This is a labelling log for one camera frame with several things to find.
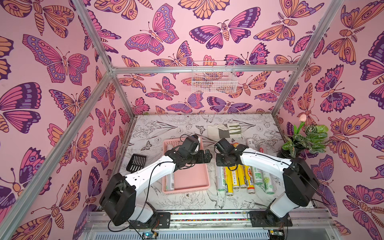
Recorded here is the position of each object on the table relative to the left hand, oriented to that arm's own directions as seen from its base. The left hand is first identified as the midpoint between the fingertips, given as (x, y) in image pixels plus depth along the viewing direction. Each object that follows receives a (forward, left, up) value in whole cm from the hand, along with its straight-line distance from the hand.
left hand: (207, 156), depth 81 cm
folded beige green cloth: (+28, -14, -13) cm, 34 cm away
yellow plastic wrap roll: (-9, -12, -11) cm, 18 cm away
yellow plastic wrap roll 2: (-4, -17, -11) cm, 20 cm away
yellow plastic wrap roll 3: (-7, -20, -11) cm, 24 cm away
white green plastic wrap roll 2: (+15, -30, -9) cm, 34 cm away
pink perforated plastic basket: (-8, +13, -13) cm, 20 cm away
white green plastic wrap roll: (-12, -7, -10) cm, 17 cm away
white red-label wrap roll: (+10, -36, -9) cm, 39 cm away
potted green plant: (+4, -50, +11) cm, 52 cm away
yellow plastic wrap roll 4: (-9, -24, -10) cm, 27 cm away
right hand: (0, -5, -8) cm, 10 cm away
